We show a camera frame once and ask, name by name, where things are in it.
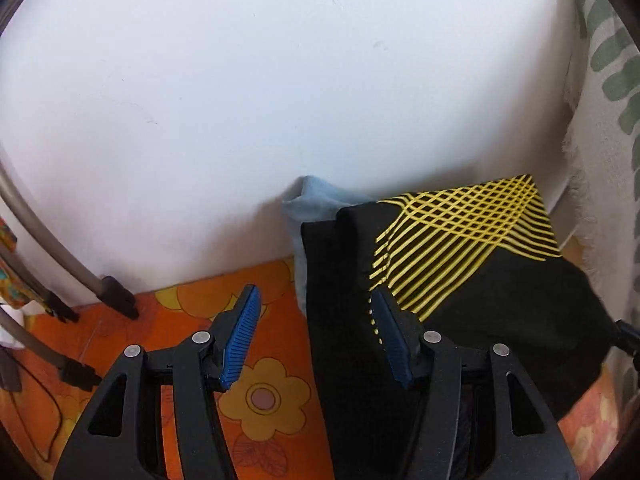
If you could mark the orange floral cloth strip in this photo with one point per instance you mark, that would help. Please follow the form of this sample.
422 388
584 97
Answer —
7 280

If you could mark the black shirt with yellow stripes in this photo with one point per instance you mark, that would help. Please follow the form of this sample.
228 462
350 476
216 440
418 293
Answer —
500 310

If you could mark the orange floral bedsheet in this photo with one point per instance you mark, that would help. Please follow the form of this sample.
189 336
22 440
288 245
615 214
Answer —
270 435

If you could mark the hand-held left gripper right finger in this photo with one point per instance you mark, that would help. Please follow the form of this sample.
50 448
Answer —
392 342

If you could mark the grey metal tripod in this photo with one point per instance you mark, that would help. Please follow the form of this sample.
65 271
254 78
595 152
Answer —
118 301

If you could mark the white power plug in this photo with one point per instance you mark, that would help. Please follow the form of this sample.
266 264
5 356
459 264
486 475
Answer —
9 327

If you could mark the light blue folded towel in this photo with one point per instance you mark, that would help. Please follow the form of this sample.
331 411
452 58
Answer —
310 200

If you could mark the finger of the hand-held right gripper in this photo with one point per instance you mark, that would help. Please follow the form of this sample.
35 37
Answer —
627 336

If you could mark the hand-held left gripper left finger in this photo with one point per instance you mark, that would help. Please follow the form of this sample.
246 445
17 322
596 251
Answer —
240 335

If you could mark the white curtain with green leaves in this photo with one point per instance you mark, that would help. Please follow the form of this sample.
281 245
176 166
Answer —
615 160

